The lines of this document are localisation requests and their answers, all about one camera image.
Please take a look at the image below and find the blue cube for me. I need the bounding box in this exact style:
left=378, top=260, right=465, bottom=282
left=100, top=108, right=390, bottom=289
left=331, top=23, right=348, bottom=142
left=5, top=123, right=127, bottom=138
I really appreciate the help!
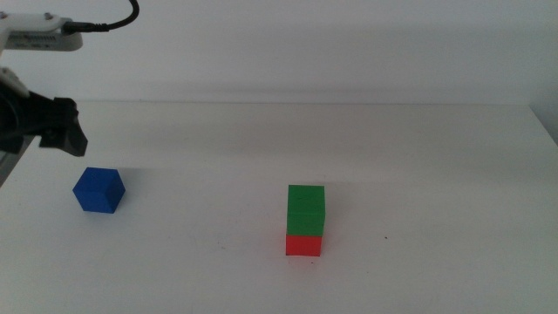
left=71, top=167, right=126, bottom=215

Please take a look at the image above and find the green cube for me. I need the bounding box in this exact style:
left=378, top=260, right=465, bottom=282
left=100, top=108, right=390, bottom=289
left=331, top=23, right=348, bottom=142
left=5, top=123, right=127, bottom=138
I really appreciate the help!
left=286, top=184, right=326, bottom=238

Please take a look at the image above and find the red cube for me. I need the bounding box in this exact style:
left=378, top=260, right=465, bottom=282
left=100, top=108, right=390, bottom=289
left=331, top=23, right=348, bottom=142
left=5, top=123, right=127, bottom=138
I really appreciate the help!
left=285, top=234, right=323, bottom=257

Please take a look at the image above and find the black camera cable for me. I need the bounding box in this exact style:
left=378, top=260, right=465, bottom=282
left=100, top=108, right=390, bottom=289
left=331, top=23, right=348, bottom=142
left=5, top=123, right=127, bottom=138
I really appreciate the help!
left=62, top=0, right=141, bottom=34

